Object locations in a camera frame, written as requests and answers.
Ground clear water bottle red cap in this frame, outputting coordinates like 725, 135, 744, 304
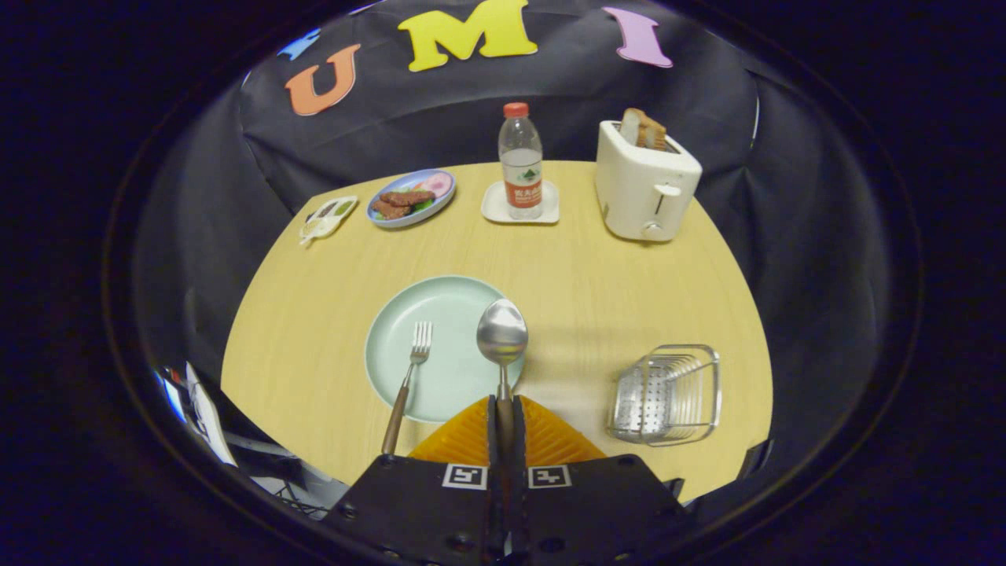
497, 101, 545, 220

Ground blue rimmed plate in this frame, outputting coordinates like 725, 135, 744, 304
366, 168, 457, 230

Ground metal fork wooden handle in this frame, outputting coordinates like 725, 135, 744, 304
381, 320, 434, 457

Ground metal wire cutlery rack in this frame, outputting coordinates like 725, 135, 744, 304
605, 344, 722, 447

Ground white board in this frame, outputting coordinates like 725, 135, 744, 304
185, 362, 237, 466

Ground white toaster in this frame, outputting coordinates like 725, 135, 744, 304
594, 119, 703, 242

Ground white square coaster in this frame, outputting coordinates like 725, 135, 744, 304
481, 180, 560, 226

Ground white divided sauce dish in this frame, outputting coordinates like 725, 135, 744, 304
299, 196, 359, 247

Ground black backdrop cloth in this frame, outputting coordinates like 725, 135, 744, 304
130, 0, 920, 504

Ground blue lit screen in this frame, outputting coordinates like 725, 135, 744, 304
156, 368, 183, 424

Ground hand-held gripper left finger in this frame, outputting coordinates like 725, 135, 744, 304
318, 395, 504, 566

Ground metal spoon wooden handle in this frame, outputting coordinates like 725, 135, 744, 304
476, 298, 529, 472

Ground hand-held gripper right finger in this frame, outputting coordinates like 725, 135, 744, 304
512, 395, 696, 566

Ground light green plate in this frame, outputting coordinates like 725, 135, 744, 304
364, 274, 526, 424

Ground brown meat slices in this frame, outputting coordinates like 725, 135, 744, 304
371, 189, 437, 220

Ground black bracket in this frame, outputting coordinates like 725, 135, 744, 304
739, 439, 776, 480

